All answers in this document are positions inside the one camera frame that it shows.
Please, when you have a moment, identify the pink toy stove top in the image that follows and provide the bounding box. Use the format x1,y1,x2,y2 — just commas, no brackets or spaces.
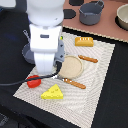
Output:
63,0,128,42

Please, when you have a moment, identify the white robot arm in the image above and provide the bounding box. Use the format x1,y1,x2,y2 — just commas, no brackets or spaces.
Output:
27,0,65,75

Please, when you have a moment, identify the round wooden plate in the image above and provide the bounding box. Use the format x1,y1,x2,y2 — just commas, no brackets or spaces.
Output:
59,55,83,79

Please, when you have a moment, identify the wooden handled toy knife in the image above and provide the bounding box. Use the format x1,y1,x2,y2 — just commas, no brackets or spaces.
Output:
78,55,98,63

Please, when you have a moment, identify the grey toy cooking pot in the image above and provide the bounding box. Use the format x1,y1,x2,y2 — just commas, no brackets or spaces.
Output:
79,0,104,25

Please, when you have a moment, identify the red toy tomato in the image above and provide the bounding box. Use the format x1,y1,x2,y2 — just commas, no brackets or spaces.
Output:
27,75,41,88

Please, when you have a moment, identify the cream bowl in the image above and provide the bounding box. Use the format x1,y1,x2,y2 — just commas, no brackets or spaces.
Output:
117,4,128,30

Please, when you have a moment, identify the yellow toy cheese wedge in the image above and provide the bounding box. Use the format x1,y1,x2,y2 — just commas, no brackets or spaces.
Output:
41,84,63,99

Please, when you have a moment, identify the small grey frying pan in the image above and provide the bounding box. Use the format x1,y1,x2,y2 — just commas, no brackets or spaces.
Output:
22,43,35,64

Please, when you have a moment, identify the white woven placemat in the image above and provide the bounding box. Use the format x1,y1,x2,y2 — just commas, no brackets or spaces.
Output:
14,32,115,128

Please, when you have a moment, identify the orange toy bread loaf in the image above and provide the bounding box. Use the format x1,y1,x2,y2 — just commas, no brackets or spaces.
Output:
75,37,94,47

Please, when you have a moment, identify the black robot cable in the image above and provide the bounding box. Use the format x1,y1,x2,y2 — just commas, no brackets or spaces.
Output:
0,61,64,87

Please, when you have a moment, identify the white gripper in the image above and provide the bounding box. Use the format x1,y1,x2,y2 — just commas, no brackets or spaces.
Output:
30,24,64,75

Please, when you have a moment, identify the wooden handled toy fork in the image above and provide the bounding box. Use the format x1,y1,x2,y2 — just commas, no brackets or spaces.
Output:
63,78,86,89

